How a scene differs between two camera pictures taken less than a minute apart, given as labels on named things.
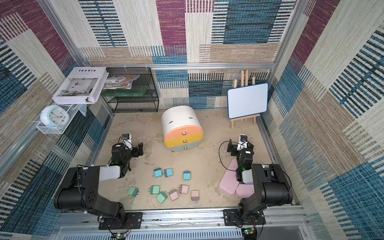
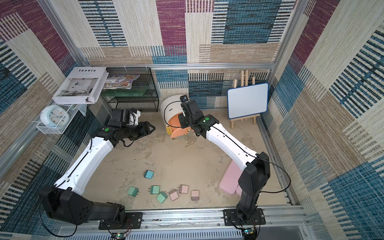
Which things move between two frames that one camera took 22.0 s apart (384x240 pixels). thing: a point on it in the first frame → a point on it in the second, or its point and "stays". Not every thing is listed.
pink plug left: [174, 195] stays
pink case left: [229, 183] stays
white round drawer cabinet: [182, 131] → [170, 106]
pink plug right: [195, 195] stays
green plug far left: [133, 191] stays
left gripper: [136, 154] → [144, 130]
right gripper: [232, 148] → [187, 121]
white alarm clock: [54, 115] stays
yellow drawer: [172, 143] → [168, 130]
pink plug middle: [183, 189] stays
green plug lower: [161, 197] stays
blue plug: [168, 172] → [148, 174]
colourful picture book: [123, 81] stays
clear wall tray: [55, 117] stays
